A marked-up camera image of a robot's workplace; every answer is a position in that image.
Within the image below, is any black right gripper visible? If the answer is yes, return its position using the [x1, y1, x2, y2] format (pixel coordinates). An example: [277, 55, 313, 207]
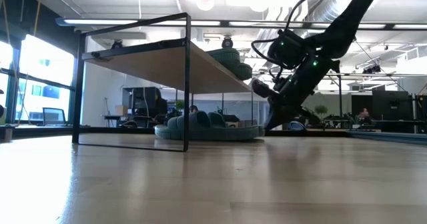
[252, 50, 341, 130]

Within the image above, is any blue white round object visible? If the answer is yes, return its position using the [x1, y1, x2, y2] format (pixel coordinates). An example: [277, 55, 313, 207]
[288, 120, 305, 132]

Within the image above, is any small potted tree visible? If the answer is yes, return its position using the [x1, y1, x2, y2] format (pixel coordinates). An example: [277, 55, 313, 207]
[314, 104, 328, 120]

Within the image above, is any black hanging ceiling device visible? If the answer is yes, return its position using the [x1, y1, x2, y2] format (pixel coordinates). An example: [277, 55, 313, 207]
[362, 65, 382, 75]

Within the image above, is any long linear ceiling light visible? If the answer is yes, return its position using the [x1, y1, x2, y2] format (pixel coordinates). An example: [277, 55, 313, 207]
[55, 17, 427, 31]

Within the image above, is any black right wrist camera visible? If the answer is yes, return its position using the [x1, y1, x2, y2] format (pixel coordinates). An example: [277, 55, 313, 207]
[266, 29, 316, 71]

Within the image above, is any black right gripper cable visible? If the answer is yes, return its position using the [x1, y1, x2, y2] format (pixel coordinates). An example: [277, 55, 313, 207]
[250, 0, 355, 71]

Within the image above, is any silver ventilation duct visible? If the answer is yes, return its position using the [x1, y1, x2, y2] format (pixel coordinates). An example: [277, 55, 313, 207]
[295, 0, 388, 53]

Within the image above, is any white ring ceiling lamp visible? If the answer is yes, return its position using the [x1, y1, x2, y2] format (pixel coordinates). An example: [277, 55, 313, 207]
[195, 0, 216, 12]

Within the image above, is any wooden shelf with black frame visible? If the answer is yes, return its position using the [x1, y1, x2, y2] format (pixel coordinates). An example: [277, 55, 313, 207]
[71, 12, 254, 153]

